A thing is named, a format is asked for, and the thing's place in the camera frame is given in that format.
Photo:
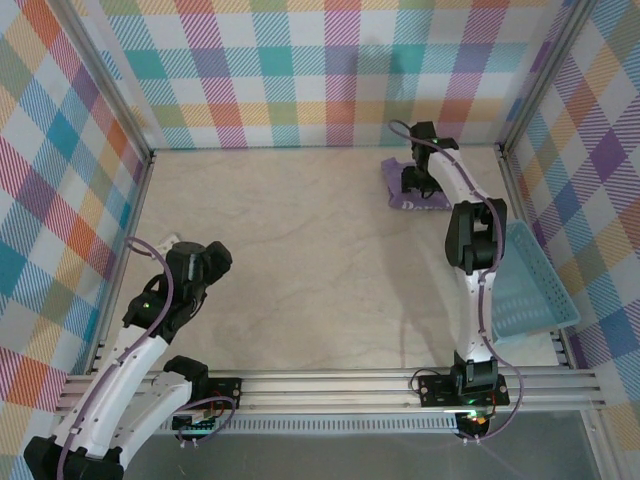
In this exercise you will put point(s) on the aluminium mounting rail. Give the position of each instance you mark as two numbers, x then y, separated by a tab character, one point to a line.
325	392

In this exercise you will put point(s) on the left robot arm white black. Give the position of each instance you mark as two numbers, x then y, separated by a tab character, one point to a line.
120	385

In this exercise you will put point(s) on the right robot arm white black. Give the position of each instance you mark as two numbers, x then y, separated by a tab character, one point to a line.
470	310

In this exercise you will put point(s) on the light blue plastic basket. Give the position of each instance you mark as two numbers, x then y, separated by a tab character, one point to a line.
530	290

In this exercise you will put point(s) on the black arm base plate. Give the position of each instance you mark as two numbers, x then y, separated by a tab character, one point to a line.
435	392
227	392

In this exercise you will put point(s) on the aluminium frame post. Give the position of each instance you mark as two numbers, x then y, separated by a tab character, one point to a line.
107	80
546	75

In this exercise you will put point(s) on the purple t-shirt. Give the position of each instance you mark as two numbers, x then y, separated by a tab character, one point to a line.
395	185

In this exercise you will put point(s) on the small electronics board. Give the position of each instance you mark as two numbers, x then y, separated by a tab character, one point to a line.
192	424
475	421

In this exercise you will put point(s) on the aluminium frame leg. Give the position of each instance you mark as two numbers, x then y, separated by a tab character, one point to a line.
600	450

